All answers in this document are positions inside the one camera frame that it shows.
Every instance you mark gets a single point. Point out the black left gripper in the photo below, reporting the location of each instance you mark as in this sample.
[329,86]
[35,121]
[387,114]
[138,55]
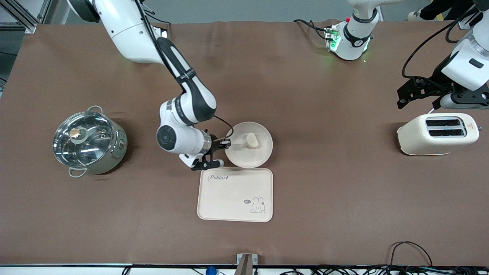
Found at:
[434,83]

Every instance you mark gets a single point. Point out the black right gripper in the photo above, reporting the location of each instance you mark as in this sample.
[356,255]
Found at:
[217,144]

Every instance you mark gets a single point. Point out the small white steamed bun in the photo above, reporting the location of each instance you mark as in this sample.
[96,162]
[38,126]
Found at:
[251,140]

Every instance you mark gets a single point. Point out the round cream plate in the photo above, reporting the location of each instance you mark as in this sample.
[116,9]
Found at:
[248,158]

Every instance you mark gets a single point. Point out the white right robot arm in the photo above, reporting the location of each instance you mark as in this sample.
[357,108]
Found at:
[130,30]

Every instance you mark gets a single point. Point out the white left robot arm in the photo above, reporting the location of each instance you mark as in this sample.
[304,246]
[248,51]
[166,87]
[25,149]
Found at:
[353,38]

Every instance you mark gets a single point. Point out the cream rabbit print tray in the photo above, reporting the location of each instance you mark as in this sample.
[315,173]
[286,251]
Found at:
[233,198]

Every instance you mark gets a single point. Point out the cream two-slot toaster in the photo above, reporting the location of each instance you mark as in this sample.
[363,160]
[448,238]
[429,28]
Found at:
[416,139]

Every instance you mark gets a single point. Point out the person in dark trousers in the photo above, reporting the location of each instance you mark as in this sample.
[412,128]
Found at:
[439,7]

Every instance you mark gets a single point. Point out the brown table mat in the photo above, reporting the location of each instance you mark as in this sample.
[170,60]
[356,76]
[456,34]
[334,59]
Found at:
[305,95]

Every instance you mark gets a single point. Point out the sage green electric pot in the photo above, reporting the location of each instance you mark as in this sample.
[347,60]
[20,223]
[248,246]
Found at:
[114,157]

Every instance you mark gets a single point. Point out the blue round cap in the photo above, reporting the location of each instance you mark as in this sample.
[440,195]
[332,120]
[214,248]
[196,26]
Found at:
[211,271]

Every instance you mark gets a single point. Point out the glass pot lid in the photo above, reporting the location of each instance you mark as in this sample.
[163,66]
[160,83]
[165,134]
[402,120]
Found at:
[91,147]

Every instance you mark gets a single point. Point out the aluminium frame post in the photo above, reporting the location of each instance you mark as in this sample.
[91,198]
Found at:
[464,23]
[28,26]

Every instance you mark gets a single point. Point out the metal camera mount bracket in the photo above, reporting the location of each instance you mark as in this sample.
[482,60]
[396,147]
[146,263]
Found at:
[246,263]

